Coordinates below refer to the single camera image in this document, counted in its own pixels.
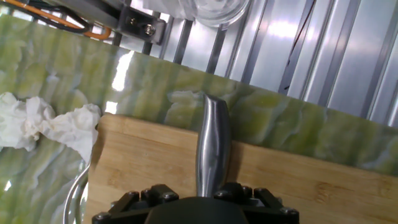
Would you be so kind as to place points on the aluminium frame bar with bracket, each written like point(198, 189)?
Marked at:
point(140, 25)

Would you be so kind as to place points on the bamboo cutting board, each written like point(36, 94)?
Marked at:
point(140, 161)

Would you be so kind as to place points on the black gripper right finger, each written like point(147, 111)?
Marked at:
point(270, 214)

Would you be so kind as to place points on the crumpled white tissue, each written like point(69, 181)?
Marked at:
point(62, 127)

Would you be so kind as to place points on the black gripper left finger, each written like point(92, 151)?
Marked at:
point(124, 213)

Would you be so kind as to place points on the green marble pattern mat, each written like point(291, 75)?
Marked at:
point(62, 68)

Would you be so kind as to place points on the stainless steel cleaver knife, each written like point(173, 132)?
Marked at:
point(213, 146)

